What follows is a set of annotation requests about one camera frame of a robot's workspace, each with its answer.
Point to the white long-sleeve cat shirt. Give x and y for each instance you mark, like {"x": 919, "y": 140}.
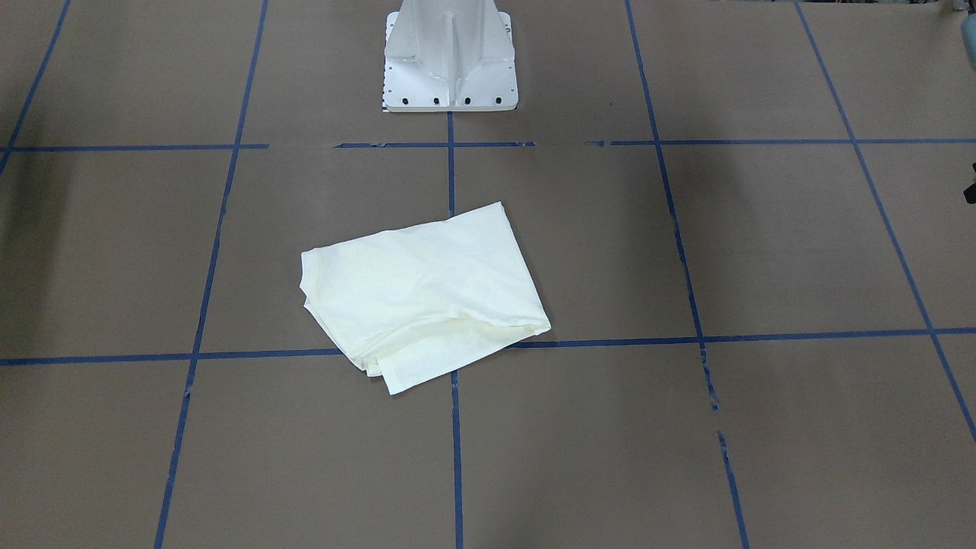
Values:
{"x": 413, "y": 304}

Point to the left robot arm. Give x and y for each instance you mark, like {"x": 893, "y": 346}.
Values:
{"x": 968, "y": 33}

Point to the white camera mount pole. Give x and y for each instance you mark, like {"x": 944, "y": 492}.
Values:
{"x": 449, "y": 56}

